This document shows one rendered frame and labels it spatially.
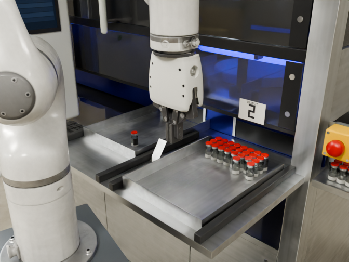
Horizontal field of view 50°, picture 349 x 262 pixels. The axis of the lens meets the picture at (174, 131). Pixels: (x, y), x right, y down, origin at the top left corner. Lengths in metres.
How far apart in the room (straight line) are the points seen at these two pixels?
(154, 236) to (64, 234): 0.93
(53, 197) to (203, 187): 0.41
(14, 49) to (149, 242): 1.27
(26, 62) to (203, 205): 0.52
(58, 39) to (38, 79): 0.99
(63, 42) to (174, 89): 0.97
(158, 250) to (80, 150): 0.68
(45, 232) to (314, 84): 0.69
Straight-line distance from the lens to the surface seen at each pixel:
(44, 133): 0.69
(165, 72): 0.66
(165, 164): 1.04
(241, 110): 1.09
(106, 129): 1.30
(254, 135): 1.19
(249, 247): 1.30
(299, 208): 1.11
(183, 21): 0.62
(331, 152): 0.96
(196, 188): 0.95
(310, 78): 0.97
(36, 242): 0.75
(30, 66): 0.57
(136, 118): 1.39
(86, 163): 1.10
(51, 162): 0.67
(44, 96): 0.58
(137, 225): 1.72
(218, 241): 0.80
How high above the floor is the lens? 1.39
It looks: 23 degrees down
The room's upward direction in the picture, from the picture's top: straight up
